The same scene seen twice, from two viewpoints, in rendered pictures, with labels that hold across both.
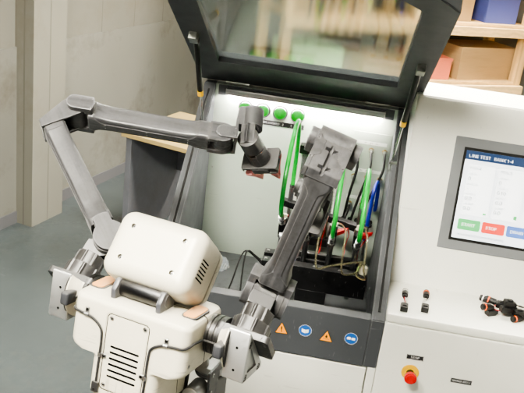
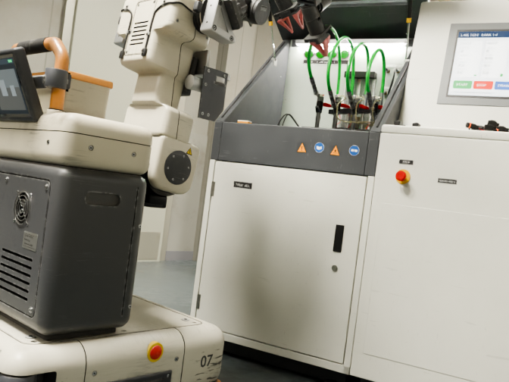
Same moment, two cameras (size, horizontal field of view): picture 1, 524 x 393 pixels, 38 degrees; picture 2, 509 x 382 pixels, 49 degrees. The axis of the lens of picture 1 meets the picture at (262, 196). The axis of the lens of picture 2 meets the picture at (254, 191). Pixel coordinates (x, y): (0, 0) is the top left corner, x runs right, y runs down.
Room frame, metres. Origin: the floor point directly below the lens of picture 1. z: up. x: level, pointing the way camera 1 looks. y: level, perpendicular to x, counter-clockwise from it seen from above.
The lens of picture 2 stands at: (-0.06, -0.75, 0.69)
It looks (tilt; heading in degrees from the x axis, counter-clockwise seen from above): 0 degrees down; 22
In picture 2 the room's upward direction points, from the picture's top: 7 degrees clockwise
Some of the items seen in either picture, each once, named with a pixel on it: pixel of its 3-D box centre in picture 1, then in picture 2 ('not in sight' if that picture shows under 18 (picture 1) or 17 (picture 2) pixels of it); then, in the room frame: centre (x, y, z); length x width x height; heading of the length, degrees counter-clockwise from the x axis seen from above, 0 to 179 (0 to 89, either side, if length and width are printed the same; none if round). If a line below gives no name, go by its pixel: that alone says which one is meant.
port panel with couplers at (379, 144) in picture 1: (365, 177); (393, 91); (2.51, -0.34, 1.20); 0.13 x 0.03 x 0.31; 84
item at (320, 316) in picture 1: (264, 321); (291, 147); (2.03, -0.05, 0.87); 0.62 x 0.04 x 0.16; 84
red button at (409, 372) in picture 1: (410, 376); (401, 176); (1.95, -0.50, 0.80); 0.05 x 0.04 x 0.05; 84
